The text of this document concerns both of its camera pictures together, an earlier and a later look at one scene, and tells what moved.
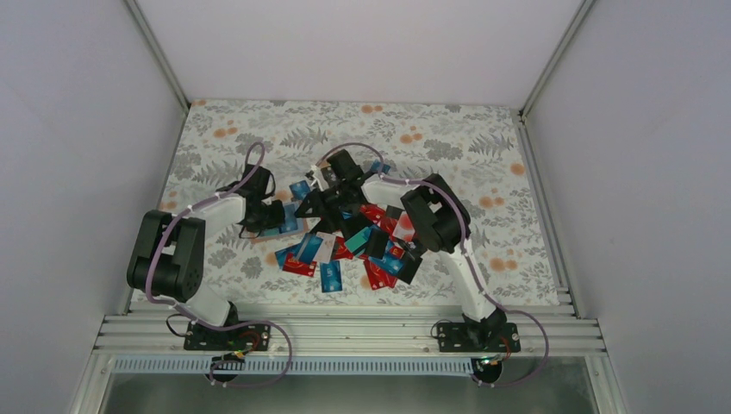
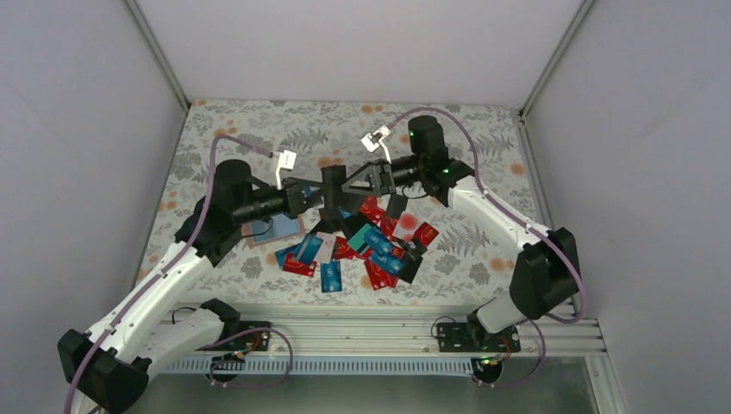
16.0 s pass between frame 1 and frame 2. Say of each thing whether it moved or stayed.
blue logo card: stayed
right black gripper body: moved
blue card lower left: stayed
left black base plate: stayed
